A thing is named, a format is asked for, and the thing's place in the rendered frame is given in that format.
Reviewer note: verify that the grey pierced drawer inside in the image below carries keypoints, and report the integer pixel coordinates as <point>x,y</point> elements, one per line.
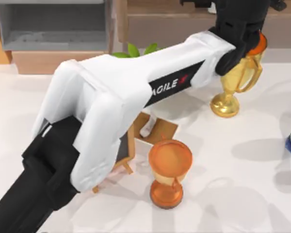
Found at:
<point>55,36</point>

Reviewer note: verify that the green leafy plant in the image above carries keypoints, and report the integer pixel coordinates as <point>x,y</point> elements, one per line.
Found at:
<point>133,49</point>

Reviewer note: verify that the pale grey rounded box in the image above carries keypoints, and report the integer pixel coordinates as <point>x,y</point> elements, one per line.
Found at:
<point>212,8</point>

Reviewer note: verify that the orange trophy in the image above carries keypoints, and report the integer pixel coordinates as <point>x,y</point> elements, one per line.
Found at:
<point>170,157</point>

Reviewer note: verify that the wooden framed blackboard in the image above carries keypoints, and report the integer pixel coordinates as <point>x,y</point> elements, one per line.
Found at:
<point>163,129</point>

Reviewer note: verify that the wooden cupboard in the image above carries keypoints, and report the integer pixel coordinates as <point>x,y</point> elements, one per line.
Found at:
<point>165,31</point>

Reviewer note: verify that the pale wooden drawer front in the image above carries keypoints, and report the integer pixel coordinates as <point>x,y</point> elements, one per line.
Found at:
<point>51,61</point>

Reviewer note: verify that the gold trophy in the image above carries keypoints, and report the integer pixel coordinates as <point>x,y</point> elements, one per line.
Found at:
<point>232,85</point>

